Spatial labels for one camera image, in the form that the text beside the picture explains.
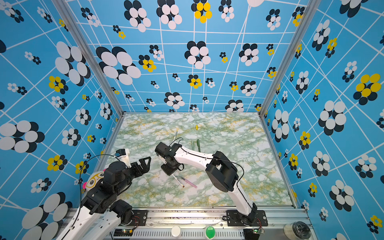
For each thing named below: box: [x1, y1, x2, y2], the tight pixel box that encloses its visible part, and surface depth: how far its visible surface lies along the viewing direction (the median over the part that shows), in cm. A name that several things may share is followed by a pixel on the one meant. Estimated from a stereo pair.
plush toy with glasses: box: [81, 169, 107, 200], surface depth 81 cm
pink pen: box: [181, 177, 198, 189], surface depth 86 cm
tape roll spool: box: [283, 221, 312, 240], surface depth 63 cm
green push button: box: [205, 226, 216, 240], surface depth 63 cm
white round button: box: [171, 225, 181, 238], surface depth 65 cm
